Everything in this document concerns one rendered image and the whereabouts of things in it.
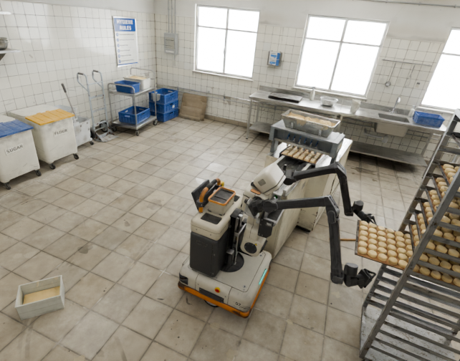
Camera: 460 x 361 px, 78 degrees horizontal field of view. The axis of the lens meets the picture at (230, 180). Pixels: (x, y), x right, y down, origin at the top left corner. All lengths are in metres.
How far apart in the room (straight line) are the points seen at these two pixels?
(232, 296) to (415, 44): 5.18
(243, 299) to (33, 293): 1.71
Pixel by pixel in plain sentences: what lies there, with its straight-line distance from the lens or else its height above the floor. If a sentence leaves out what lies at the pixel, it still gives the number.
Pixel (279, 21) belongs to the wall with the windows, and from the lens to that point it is 6.31.
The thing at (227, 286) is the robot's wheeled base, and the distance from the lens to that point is 2.44.
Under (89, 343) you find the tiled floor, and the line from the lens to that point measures 2.61.
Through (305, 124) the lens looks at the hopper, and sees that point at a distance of 3.08.
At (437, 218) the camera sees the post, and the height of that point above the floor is 1.36.
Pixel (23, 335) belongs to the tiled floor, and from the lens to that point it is 2.82.
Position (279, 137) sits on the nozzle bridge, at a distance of 3.26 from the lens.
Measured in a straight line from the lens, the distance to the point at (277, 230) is 2.79.
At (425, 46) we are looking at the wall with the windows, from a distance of 6.25.
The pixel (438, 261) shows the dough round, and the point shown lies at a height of 1.06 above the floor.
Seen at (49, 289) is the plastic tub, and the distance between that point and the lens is 2.95.
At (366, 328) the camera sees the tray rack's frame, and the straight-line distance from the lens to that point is 2.72.
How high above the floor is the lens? 2.14
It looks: 29 degrees down
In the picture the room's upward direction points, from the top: 6 degrees clockwise
